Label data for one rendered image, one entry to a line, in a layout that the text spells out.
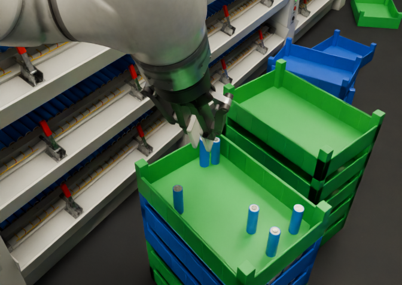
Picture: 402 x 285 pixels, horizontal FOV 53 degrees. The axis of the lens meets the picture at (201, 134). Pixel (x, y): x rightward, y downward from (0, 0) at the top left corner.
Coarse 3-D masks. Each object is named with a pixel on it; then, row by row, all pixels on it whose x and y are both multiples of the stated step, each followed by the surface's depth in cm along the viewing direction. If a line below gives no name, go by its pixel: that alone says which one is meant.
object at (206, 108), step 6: (192, 102) 54; (192, 108) 56; (198, 108) 56; (204, 108) 58; (210, 108) 61; (198, 114) 57; (204, 114) 59; (210, 114) 61; (198, 120) 60; (204, 120) 60; (210, 120) 62; (204, 126) 62; (210, 126) 63; (204, 132) 64; (210, 132) 63
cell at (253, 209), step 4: (252, 204) 70; (252, 208) 69; (256, 208) 69; (248, 212) 70; (252, 212) 69; (256, 212) 69; (248, 216) 70; (252, 216) 69; (256, 216) 70; (248, 220) 71; (252, 220) 70; (256, 220) 70; (248, 224) 71; (252, 224) 71; (256, 224) 71; (248, 228) 72; (252, 228) 72; (256, 228) 72; (248, 232) 73; (252, 232) 72
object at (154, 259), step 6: (150, 246) 91; (150, 252) 93; (156, 252) 94; (150, 258) 95; (156, 258) 91; (156, 264) 93; (162, 264) 89; (162, 270) 91; (168, 270) 88; (168, 276) 90; (174, 276) 87; (168, 282) 92; (174, 282) 88; (180, 282) 92
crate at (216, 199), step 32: (160, 160) 80; (192, 160) 87; (224, 160) 87; (256, 160) 80; (160, 192) 80; (192, 192) 80; (224, 192) 80; (256, 192) 80; (288, 192) 75; (192, 224) 74; (224, 224) 74; (288, 224) 74; (320, 224) 68; (224, 256) 69; (256, 256) 69; (288, 256) 66
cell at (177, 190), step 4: (176, 188) 72; (180, 188) 72; (176, 192) 72; (180, 192) 72; (176, 196) 73; (180, 196) 73; (176, 200) 73; (180, 200) 73; (176, 204) 74; (180, 204) 74; (176, 208) 75; (180, 208) 75; (180, 212) 75
